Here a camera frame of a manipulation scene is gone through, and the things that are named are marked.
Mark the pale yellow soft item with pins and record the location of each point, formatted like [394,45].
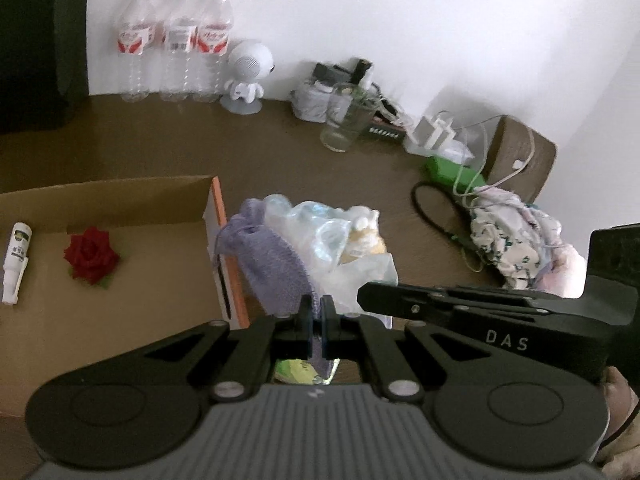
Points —
[364,239]

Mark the clear plastic bag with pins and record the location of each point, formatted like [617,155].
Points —
[320,235]

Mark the red artificial rose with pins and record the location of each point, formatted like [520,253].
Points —
[91,255]

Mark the white floral cloth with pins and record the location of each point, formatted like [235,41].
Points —
[505,242]

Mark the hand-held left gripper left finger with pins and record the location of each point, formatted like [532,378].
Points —
[307,342]

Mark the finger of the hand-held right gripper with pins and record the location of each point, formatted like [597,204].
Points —
[400,297]

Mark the white robot figure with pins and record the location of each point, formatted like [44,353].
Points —
[245,67]

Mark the light green paper packet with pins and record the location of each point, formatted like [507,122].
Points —
[295,371]

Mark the white tube bottle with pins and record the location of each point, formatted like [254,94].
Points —
[15,260]

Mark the clear glass cup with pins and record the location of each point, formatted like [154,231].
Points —
[345,122]

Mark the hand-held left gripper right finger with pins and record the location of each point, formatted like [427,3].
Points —
[326,342]

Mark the clear water bottle red label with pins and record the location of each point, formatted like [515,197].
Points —
[134,40]
[214,40]
[178,40]

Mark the pink cloth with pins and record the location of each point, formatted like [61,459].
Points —
[567,275]

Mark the person's right hand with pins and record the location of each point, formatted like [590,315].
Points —
[625,405]

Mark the black power strip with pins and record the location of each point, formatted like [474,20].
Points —
[386,133]

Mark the white charger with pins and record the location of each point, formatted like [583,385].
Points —
[434,134]

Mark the purple knit pouch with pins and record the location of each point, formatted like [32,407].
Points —
[270,260]

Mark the large black box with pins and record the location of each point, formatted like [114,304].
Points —
[35,50]

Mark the cardboard box with orange edge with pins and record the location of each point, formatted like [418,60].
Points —
[150,270]

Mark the grey white cloth roll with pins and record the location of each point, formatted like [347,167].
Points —
[309,104]

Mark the black electronic device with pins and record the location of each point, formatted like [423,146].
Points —
[334,72]

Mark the brown wooden desktop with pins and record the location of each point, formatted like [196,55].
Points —
[250,150]

